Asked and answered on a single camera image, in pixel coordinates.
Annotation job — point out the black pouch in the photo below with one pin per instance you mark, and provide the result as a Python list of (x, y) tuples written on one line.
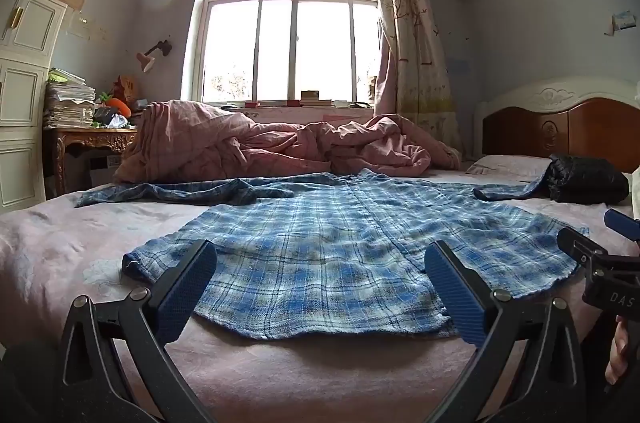
[(104, 115)]

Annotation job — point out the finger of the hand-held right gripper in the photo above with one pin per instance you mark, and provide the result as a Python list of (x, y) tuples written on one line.
[(575, 243), (620, 223)]

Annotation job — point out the small wall card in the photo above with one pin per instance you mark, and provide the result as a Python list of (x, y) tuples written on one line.
[(622, 23)]

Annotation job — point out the person's right hand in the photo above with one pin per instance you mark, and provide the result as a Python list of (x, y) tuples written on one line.
[(619, 353)]

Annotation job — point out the floral curtain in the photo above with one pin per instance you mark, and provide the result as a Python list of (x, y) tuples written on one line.
[(410, 53)]

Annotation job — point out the stack of papers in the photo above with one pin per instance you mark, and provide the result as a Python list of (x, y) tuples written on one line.
[(70, 100)]

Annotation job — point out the pink wall lamp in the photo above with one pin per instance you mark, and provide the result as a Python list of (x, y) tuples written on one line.
[(147, 62)]

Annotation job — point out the black folded jacket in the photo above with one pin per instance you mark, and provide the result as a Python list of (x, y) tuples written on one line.
[(585, 178)]

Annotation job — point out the carved wooden desk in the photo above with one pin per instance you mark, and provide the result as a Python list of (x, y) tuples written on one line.
[(95, 138)]

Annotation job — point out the white cabinet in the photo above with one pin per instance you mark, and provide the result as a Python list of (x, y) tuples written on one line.
[(22, 93)]

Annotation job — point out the pink quilt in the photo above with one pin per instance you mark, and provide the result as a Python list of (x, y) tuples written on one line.
[(225, 143)]

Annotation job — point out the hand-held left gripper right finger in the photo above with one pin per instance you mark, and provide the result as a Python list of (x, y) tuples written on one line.
[(450, 283)]

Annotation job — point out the carrot plush toy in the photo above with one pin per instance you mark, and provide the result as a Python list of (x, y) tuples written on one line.
[(120, 105)]

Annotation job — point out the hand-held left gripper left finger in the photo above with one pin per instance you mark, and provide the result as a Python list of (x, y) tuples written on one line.
[(187, 288)]

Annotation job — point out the bed with pink sheet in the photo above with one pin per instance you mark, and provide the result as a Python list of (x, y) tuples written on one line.
[(50, 253)]

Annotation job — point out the books on windowsill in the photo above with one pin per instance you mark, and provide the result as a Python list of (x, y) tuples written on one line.
[(316, 98)]

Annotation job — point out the blue plaid shirt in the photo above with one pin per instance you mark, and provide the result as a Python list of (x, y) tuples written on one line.
[(325, 263)]

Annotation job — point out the wooden headboard with white trim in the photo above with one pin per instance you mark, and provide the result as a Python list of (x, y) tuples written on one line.
[(590, 123)]

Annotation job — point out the pink pillow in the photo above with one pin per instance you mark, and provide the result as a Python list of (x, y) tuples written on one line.
[(505, 165)]

